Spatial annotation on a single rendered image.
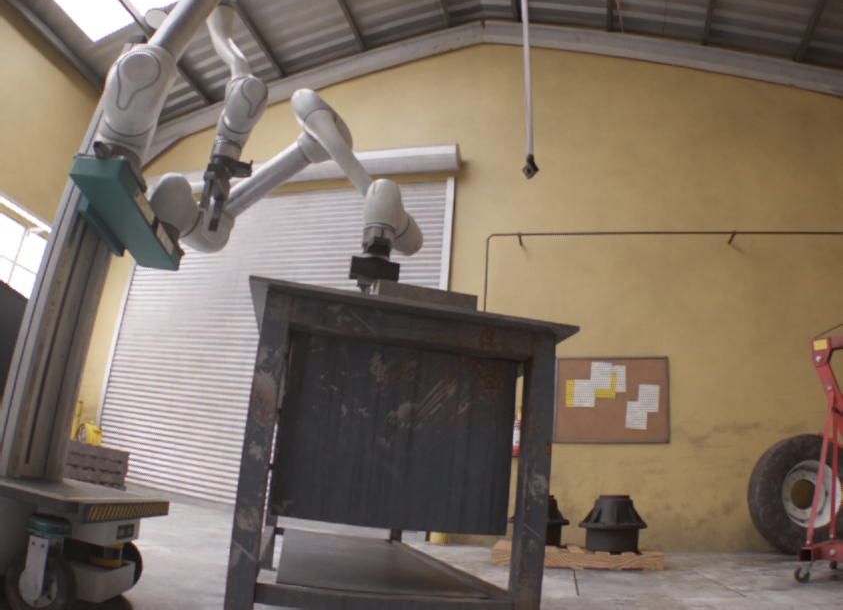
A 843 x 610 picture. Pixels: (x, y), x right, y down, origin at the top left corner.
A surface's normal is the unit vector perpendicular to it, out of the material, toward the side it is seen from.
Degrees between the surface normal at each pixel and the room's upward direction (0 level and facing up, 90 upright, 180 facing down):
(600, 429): 90
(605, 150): 90
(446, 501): 90
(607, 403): 90
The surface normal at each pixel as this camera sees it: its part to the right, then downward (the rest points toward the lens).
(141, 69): 0.47, -0.16
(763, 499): -0.34, -0.36
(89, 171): 0.11, -0.33
